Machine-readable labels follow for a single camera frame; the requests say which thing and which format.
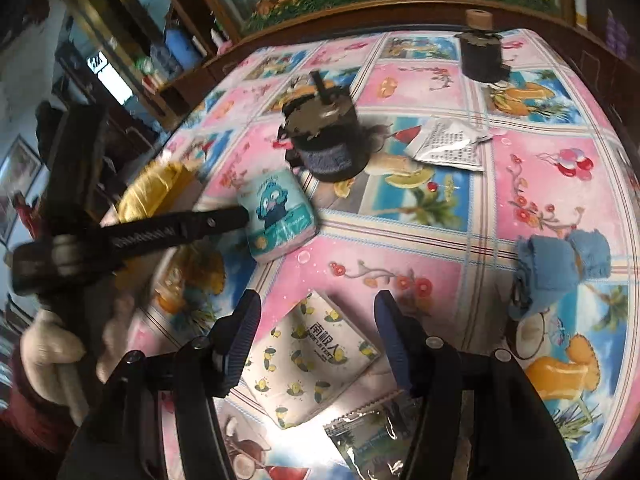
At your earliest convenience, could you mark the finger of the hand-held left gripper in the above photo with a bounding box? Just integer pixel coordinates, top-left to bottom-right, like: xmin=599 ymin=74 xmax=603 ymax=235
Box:
xmin=100 ymin=207 xmax=249 ymax=271

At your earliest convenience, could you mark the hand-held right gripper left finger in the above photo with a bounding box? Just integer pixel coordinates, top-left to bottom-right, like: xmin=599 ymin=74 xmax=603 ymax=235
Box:
xmin=57 ymin=289 xmax=263 ymax=480

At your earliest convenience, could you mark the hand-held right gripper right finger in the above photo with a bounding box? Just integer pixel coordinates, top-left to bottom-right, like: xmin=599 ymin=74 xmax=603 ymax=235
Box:
xmin=374 ymin=289 xmax=581 ymax=480

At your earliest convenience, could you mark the white tray with gold rim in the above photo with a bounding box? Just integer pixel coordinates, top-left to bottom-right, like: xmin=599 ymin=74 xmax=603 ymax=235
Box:
xmin=100 ymin=160 xmax=241 ymax=326

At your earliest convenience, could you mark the gold foil packet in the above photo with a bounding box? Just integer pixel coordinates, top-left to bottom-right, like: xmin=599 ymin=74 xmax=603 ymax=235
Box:
xmin=116 ymin=160 xmax=201 ymax=226

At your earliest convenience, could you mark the lemon print tissue pack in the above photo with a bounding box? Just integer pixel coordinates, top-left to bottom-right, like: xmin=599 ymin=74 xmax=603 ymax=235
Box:
xmin=244 ymin=290 xmax=382 ymax=429

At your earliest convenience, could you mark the tissue pack with blue cartoon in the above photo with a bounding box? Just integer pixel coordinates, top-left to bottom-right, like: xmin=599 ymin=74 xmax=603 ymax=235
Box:
xmin=236 ymin=169 xmax=321 ymax=262

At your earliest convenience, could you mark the person's left forearm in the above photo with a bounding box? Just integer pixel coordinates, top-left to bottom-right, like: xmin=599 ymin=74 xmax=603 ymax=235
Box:
xmin=0 ymin=350 xmax=81 ymax=463

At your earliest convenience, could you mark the person's left hand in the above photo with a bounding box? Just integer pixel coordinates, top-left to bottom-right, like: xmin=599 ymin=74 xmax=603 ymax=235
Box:
xmin=22 ymin=292 xmax=138 ymax=426

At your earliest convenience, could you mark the green foil sachet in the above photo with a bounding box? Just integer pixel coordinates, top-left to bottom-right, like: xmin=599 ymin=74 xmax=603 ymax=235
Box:
xmin=324 ymin=395 xmax=431 ymax=480

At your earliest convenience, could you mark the printed plastic tablecloth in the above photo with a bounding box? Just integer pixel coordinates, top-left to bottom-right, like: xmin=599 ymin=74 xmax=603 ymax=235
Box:
xmin=135 ymin=27 xmax=640 ymax=480

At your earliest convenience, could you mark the clear water bottle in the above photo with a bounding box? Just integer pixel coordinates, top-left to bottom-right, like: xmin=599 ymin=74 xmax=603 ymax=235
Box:
xmin=150 ymin=42 xmax=181 ymax=78

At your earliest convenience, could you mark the blue towel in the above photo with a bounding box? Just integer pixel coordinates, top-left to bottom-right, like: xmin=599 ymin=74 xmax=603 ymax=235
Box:
xmin=509 ymin=229 xmax=613 ymax=321

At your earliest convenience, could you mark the large dark jar with lid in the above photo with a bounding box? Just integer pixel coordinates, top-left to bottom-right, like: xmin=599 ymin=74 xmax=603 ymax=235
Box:
xmin=277 ymin=71 xmax=372 ymax=184

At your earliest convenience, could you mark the white printed sachet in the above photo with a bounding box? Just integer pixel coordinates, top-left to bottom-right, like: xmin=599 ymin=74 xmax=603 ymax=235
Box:
xmin=404 ymin=116 xmax=493 ymax=172

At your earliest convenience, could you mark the framed wall picture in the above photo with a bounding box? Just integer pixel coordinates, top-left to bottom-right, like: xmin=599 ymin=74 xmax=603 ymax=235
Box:
xmin=0 ymin=135 xmax=44 ymax=246

